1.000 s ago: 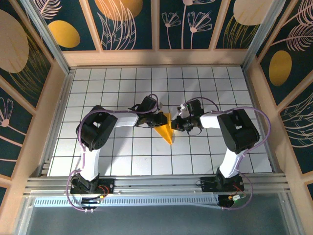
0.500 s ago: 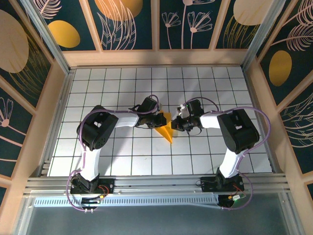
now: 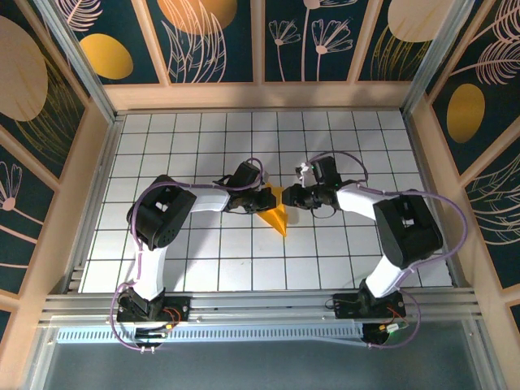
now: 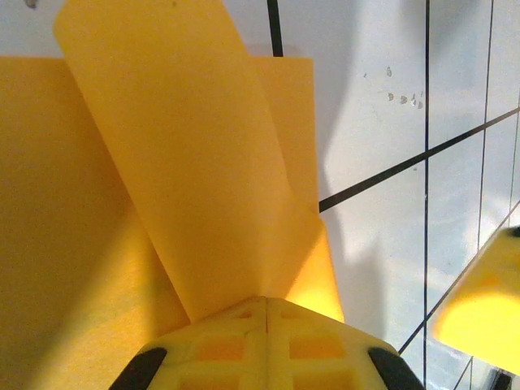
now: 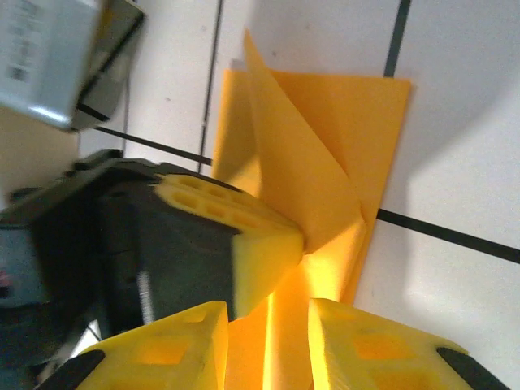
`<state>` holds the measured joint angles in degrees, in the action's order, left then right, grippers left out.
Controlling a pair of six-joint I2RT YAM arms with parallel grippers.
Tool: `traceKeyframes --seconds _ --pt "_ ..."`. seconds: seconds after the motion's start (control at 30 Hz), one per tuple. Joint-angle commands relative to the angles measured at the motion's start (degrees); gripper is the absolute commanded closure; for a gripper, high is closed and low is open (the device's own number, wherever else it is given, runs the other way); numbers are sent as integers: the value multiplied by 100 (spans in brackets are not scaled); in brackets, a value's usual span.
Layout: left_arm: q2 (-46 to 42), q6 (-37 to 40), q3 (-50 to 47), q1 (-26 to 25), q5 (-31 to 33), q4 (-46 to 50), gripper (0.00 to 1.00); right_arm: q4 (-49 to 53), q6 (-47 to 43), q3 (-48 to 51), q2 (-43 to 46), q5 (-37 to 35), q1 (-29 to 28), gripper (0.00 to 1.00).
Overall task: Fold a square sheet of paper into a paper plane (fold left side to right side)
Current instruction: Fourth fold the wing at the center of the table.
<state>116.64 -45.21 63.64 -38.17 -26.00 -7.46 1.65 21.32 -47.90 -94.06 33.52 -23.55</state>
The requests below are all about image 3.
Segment dark panel with pink flowers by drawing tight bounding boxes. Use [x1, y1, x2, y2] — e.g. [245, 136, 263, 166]
[262, 0, 354, 84]

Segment black controller board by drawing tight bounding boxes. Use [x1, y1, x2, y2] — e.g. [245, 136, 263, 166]
[362, 323, 410, 349]
[135, 324, 168, 353]

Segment dark panel beige circle grass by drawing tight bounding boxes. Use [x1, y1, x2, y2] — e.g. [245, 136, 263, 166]
[356, 0, 444, 82]

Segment dark panel orange circle leaves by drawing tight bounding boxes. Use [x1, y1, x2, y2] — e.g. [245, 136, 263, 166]
[144, 0, 256, 85]

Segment dark panel oval and feathers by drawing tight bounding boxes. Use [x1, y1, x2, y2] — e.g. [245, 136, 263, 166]
[428, 0, 520, 176]

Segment dark panel pink feather lines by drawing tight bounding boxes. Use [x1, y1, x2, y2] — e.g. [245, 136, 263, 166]
[462, 152, 520, 290]

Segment dark panel small yellow oval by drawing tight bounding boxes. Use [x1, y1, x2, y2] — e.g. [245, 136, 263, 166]
[60, 0, 166, 86]

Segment dark panel single pink flower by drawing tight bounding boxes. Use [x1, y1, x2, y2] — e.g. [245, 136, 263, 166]
[0, 141, 58, 296]

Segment dark panel large beige circle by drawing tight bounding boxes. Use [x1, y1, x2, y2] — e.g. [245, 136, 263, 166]
[0, 14, 89, 180]

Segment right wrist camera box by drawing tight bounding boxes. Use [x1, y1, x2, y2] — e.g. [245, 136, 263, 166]
[295, 155, 343, 189]

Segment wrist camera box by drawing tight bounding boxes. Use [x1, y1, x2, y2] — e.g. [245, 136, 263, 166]
[230, 160, 264, 190]
[295, 155, 343, 189]

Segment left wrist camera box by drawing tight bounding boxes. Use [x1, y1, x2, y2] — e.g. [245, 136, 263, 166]
[230, 160, 264, 190]

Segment long aluminium mounting rail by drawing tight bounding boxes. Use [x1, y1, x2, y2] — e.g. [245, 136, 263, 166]
[38, 287, 487, 326]

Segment aluminium side rail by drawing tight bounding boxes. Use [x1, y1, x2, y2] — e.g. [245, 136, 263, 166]
[401, 109, 468, 288]
[63, 113, 125, 294]

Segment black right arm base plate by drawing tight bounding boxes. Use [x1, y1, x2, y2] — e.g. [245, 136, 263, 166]
[331, 292, 407, 321]

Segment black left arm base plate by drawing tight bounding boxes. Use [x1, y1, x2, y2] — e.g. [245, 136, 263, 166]
[116, 295, 192, 325]

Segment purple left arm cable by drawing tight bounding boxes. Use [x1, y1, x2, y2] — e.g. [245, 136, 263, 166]
[110, 157, 271, 351]

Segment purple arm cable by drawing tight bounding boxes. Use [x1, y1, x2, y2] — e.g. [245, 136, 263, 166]
[300, 150, 469, 350]
[110, 157, 271, 351]

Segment white slotted cable duct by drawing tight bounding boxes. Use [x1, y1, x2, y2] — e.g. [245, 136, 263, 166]
[54, 324, 366, 347]

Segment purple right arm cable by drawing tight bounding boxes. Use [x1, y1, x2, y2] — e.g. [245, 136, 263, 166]
[300, 150, 469, 350]

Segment short aluminium frame post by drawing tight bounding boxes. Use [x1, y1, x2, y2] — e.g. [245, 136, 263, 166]
[22, 324, 56, 390]
[466, 320, 503, 390]

